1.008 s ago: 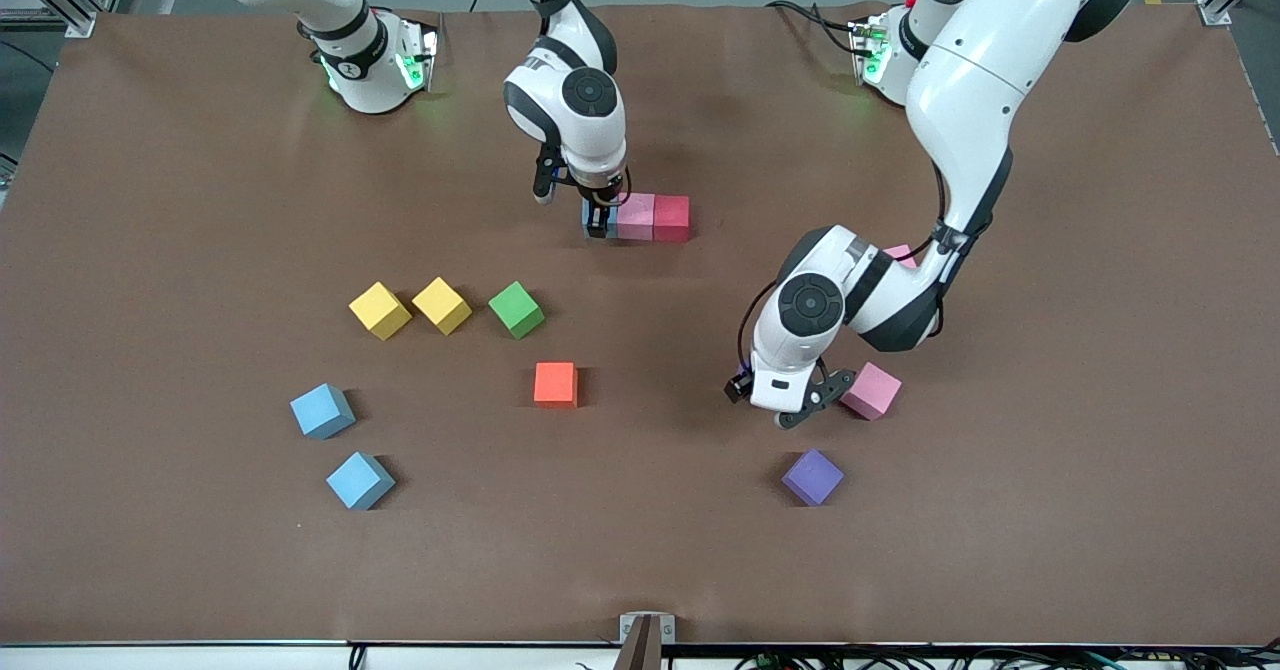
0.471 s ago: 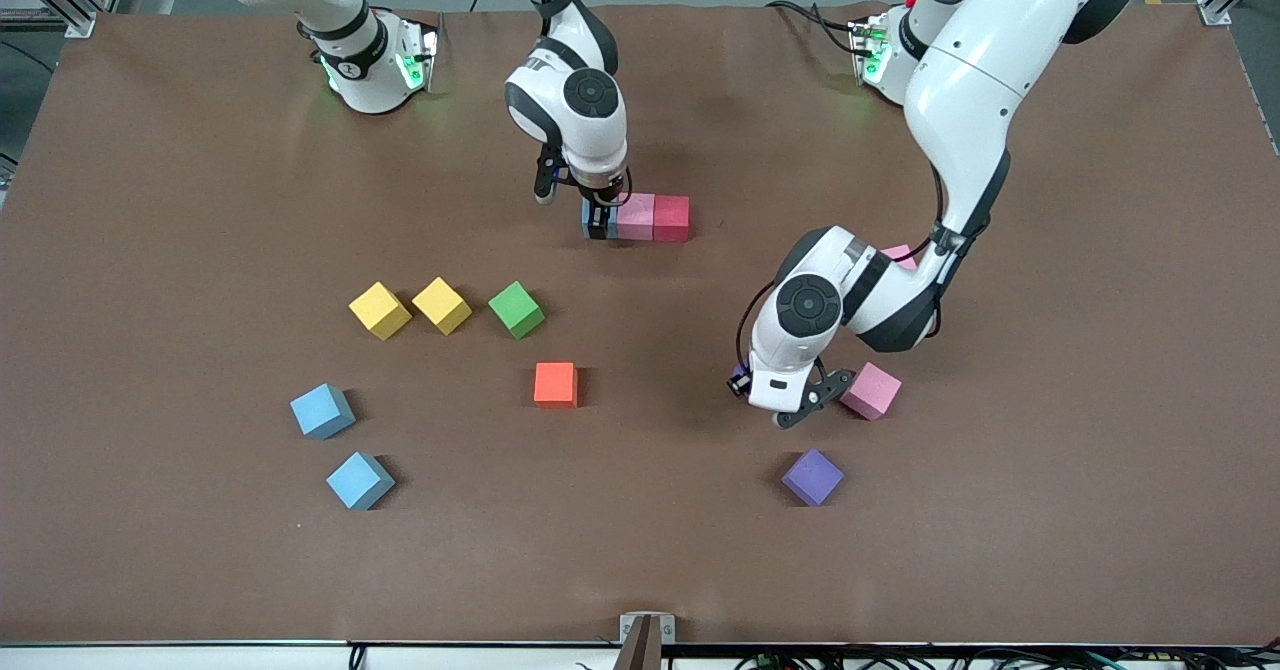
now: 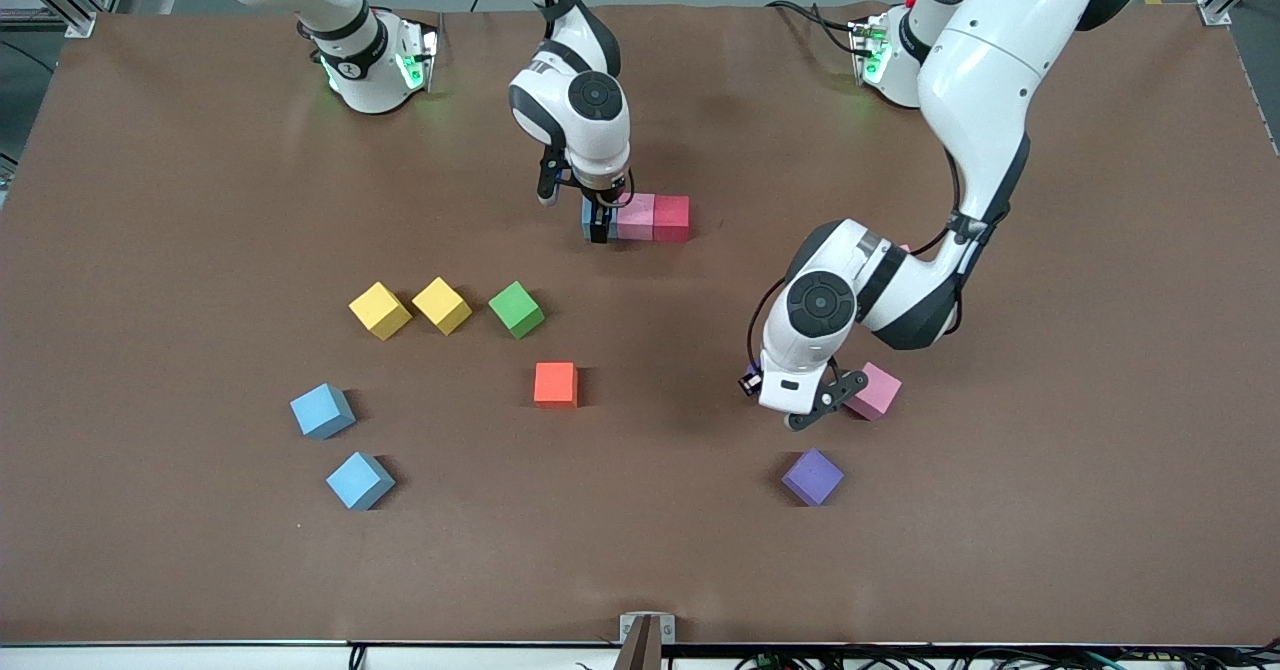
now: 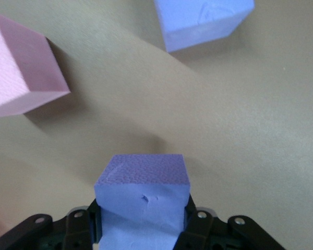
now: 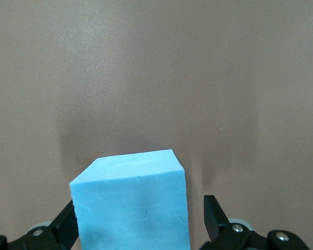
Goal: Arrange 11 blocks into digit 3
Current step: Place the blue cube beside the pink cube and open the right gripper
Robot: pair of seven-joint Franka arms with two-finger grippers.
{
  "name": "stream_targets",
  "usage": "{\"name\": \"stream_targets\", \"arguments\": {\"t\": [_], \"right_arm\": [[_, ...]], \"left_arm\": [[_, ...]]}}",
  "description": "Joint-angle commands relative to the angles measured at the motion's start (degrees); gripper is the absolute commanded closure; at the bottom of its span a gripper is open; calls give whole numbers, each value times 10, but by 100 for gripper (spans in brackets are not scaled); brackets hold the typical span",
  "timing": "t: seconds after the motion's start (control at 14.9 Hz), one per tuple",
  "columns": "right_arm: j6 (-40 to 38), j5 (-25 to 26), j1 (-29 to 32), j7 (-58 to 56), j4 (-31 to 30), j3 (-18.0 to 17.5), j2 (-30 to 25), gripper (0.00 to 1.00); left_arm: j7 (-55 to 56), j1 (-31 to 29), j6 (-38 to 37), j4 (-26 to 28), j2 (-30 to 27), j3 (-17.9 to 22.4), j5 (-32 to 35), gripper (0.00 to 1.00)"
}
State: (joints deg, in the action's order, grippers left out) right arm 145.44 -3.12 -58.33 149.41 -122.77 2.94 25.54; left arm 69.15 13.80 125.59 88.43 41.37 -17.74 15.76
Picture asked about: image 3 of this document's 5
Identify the black left arm base cable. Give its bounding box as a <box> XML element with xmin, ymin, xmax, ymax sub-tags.
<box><xmin>765</xmin><ymin>0</ymin><xmax>873</xmax><ymax>59</ymax></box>

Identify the metal pole bracket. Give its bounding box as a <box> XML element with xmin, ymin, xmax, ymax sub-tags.
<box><xmin>615</xmin><ymin>612</ymin><xmax>677</xmax><ymax>670</ymax></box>

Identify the blue foam cube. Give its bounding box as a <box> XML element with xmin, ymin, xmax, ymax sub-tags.
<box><xmin>325</xmin><ymin>450</ymin><xmax>397</xmax><ymax>512</ymax></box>
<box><xmin>289</xmin><ymin>382</ymin><xmax>357</xmax><ymax>441</ymax></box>
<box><xmin>581</xmin><ymin>196</ymin><xmax>620</xmax><ymax>243</ymax></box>

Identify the yellow foam cube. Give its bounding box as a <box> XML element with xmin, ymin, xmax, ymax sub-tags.
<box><xmin>411</xmin><ymin>276</ymin><xmax>474</xmax><ymax>337</ymax></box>
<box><xmin>348</xmin><ymin>282</ymin><xmax>413</xmax><ymax>342</ymax></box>

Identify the red foam cube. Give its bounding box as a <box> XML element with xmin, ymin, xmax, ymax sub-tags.
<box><xmin>653</xmin><ymin>194</ymin><xmax>692</xmax><ymax>243</ymax></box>

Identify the brown table mat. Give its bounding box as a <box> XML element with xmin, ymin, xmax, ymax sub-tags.
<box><xmin>0</xmin><ymin>0</ymin><xmax>1280</xmax><ymax>648</ymax></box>

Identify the purple foam cube with dent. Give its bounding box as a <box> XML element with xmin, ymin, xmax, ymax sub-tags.
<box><xmin>780</xmin><ymin>447</ymin><xmax>846</xmax><ymax>508</ymax></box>

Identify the orange foam cube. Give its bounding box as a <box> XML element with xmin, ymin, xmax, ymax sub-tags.
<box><xmin>533</xmin><ymin>361</ymin><xmax>581</xmax><ymax>410</ymax></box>

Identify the green foam cube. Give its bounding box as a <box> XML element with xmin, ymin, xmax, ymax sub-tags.
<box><xmin>487</xmin><ymin>280</ymin><xmax>547</xmax><ymax>341</ymax></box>

